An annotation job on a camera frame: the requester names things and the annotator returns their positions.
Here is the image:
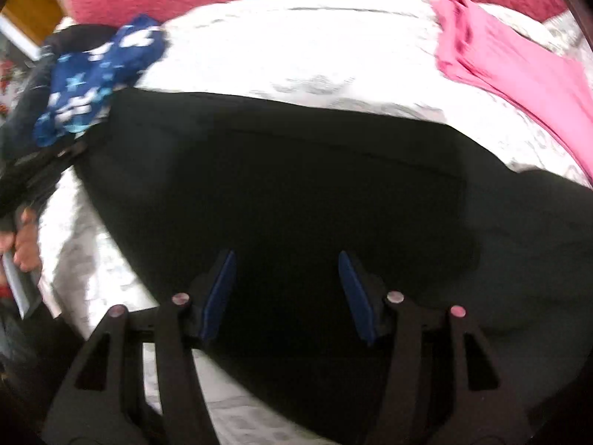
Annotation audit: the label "black pants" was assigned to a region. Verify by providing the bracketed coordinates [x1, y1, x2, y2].
[76, 87, 593, 445]

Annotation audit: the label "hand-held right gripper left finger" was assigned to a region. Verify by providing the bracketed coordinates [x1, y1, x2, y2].
[41, 249, 238, 445]

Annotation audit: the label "white patterned bedsheet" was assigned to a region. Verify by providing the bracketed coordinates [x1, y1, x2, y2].
[36, 0, 593, 445]

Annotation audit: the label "person's left hand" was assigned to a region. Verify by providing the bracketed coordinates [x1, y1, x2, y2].
[0, 208, 43, 275]

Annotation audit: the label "pink cloth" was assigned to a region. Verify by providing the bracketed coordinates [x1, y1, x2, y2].
[428, 0, 593, 184]

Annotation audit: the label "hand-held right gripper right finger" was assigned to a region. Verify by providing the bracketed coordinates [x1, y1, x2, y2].
[337, 250, 534, 445]

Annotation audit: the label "dark cloth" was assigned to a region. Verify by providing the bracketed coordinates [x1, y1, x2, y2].
[0, 23, 116, 233]

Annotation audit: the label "blue star-print cloth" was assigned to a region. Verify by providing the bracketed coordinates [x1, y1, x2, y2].
[33, 14, 168, 148]

